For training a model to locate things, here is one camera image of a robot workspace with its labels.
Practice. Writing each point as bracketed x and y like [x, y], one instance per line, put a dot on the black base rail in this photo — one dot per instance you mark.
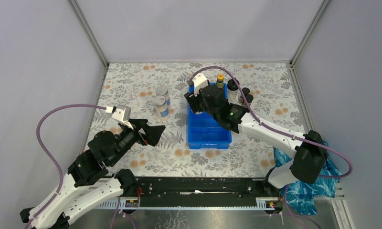
[200, 193]

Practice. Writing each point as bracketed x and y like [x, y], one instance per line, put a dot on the silver lid jar rear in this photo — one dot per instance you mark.
[163, 91]

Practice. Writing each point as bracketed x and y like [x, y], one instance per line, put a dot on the small brown spice bottle front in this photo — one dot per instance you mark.
[249, 99]

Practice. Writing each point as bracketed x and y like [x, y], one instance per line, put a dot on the small brown spice bottle rear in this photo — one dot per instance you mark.
[243, 94]

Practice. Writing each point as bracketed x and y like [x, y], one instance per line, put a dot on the silver lid jar white beads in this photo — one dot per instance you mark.
[161, 107]

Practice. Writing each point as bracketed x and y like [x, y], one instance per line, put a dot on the clear jar black lid right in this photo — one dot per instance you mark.
[232, 89]

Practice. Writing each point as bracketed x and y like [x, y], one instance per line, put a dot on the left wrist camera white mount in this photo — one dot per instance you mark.
[121, 114]

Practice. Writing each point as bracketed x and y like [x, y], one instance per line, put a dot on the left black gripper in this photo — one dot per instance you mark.
[153, 132]

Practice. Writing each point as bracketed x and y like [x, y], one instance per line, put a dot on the blue plastic divided bin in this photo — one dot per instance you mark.
[205, 132]

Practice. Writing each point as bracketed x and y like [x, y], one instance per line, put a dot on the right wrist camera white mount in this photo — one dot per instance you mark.
[199, 81]

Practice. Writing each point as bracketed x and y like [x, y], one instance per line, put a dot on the blue patterned cloth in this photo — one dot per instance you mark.
[300, 195]

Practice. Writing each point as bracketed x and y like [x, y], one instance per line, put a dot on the sauce bottle red label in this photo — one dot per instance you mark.
[220, 81]

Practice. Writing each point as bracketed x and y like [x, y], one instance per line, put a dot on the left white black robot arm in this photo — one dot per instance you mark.
[70, 201]

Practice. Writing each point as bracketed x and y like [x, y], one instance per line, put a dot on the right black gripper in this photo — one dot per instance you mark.
[192, 101]

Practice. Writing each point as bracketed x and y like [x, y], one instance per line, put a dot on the small brown spice bottle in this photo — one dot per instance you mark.
[249, 99]
[243, 94]

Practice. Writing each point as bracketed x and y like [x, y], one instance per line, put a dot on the floral tablecloth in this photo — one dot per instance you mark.
[134, 85]

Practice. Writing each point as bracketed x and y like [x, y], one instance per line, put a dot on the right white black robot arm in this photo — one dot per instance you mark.
[306, 151]

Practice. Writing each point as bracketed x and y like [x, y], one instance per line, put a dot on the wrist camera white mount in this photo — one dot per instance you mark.
[121, 114]
[199, 81]

